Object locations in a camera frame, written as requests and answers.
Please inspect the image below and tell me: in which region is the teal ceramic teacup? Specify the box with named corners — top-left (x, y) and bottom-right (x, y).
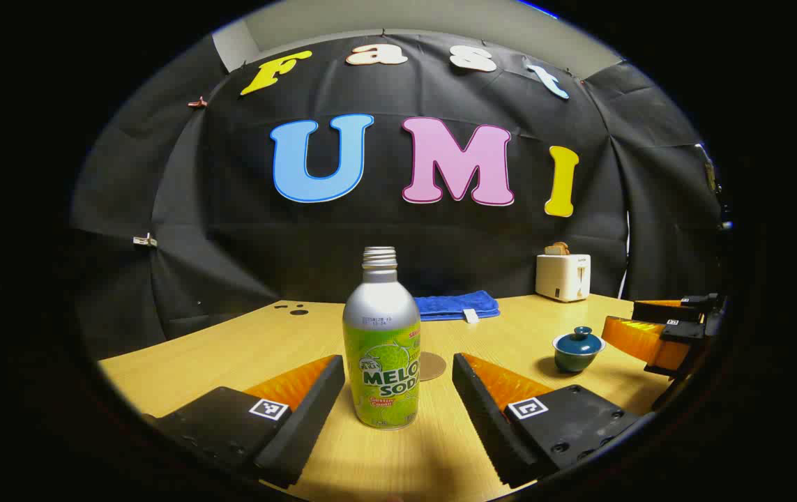
top-left (552, 337), bottom-right (607, 374)

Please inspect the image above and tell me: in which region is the folded blue towel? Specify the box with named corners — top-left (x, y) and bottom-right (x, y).
top-left (413, 290), bottom-right (501, 323)

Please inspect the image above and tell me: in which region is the round brown coaster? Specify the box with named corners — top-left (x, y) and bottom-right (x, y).
top-left (419, 352), bottom-right (447, 382)

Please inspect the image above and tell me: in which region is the black backdrop cloth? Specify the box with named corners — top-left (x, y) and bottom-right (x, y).
top-left (70, 31), bottom-right (723, 360)

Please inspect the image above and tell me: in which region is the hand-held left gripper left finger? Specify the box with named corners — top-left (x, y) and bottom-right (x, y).
top-left (154, 354), bottom-right (347, 489)

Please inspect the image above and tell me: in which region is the green label silver water bottle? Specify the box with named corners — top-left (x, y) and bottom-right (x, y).
top-left (342, 246), bottom-right (421, 431)

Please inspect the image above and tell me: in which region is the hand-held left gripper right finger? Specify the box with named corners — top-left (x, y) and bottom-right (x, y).
top-left (451, 353), bottom-right (643, 489)

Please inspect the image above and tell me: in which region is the white toaster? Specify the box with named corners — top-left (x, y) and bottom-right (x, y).
top-left (536, 254), bottom-right (591, 303)

